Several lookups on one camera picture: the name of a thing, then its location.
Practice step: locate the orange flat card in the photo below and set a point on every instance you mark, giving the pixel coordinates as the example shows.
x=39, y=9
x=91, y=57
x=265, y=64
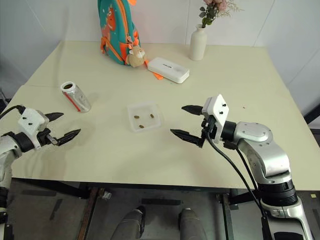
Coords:
x=158, y=76

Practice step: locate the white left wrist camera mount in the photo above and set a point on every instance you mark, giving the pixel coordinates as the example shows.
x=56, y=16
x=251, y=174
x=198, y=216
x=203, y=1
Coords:
x=31, y=120

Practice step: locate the white rectangular case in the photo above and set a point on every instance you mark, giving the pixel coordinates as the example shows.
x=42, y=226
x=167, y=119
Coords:
x=168, y=70

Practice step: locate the teal orange dinosaur backpack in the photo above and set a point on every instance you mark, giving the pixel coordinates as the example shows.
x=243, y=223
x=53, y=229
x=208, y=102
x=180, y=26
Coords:
x=117, y=27

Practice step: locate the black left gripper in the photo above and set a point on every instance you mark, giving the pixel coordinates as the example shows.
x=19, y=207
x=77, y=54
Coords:
x=46, y=138

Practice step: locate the black frame beside table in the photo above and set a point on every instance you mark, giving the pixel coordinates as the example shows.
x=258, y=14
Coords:
x=4, y=100
x=313, y=113

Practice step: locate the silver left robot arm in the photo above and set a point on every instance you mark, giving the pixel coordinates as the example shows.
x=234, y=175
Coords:
x=12, y=145

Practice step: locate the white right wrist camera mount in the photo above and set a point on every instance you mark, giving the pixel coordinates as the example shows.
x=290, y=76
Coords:
x=217, y=110

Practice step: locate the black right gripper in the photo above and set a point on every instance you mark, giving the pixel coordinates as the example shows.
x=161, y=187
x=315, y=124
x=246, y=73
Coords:
x=208, y=128

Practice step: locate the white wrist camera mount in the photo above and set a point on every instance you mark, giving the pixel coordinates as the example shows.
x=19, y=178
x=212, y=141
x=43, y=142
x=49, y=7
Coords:
x=217, y=110
x=31, y=120

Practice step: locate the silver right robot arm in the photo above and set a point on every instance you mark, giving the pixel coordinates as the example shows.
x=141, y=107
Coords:
x=260, y=140

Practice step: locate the small clear crumpled wrapper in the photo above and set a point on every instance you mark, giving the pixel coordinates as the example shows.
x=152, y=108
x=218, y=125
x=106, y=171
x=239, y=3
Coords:
x=107, y=195

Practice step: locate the black metal table leg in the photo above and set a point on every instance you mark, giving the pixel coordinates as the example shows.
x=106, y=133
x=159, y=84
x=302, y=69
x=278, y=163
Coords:
x=226, y=217

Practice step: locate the white ceramic vase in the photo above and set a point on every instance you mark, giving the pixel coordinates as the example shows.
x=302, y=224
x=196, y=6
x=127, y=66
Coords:
x=198, y=43

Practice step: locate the black table crossbar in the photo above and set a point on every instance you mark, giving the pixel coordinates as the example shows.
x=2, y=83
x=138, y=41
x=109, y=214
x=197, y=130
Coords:
x=55, y=186
x=246, y=197

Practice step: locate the clear square plastic container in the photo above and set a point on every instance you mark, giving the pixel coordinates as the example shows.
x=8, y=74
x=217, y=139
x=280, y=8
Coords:
x=145, y=122

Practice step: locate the dark grey rounded leg shape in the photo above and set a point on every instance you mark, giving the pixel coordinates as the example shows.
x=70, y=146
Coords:
x=192, y=223
x=131, y=223

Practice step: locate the rusty metal table leg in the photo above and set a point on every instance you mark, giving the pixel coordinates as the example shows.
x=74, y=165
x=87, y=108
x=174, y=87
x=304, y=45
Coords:
x=87, y=212

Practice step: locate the clear plastic bottle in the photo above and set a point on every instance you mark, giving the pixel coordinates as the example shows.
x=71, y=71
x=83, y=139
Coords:
x=78, y=98

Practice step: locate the pink green flower bouquet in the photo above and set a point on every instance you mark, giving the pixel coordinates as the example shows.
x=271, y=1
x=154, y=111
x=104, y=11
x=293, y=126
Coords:
x=212, y=11

